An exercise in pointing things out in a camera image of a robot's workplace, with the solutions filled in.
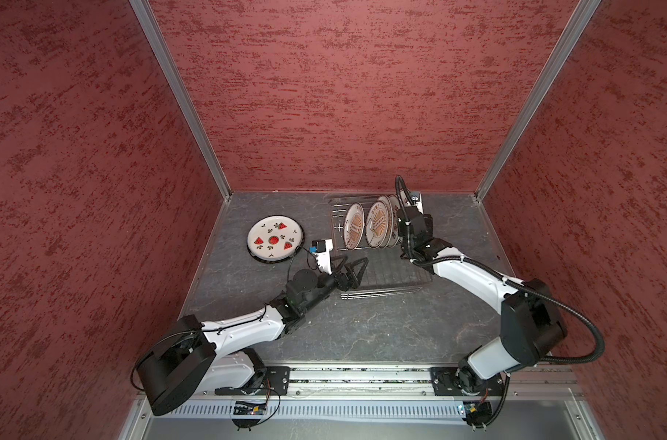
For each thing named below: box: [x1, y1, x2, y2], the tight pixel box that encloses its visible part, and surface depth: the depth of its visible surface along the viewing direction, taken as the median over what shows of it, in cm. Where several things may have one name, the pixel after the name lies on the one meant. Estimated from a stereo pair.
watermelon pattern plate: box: [245, 214, 306, 264], surface depth 105 cm
